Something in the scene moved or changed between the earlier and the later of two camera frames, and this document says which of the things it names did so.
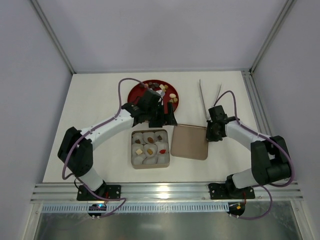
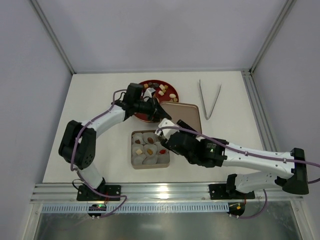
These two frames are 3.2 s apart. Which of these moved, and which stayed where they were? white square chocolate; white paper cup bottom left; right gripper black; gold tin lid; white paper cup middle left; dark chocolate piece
Moved: right gripper black; gold tin lid
Stayed: white paper cup bottom left; white square chocolate; white paper cup middle left; dark chocolate piece
